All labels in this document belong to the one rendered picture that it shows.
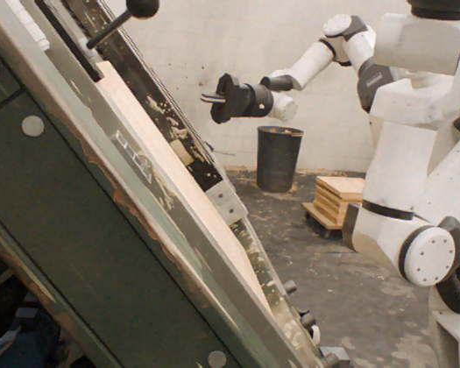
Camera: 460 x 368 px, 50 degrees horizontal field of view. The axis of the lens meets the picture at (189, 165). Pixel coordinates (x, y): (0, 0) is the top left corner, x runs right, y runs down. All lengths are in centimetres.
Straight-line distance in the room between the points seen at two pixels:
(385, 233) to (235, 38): 557
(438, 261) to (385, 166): 14
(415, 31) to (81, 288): 48
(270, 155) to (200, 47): 166
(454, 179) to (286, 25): 565
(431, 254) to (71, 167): 47
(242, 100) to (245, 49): 494
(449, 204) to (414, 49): 21
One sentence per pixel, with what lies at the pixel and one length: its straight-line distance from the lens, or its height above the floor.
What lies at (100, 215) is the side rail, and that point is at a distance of 37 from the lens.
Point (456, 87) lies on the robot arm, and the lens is 66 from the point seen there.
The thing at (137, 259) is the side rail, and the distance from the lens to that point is 38.
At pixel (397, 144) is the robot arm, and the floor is 127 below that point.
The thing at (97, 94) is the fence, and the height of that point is 130.
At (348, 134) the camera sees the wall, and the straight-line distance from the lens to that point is 674.
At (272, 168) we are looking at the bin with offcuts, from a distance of 528.
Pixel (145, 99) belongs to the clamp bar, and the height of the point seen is 123.
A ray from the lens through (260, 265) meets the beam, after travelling 116.
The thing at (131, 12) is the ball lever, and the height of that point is 140.
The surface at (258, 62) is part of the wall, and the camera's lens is 623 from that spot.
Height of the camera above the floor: 136
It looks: 13 degrees down
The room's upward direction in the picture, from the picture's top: 5 degrees clockwise
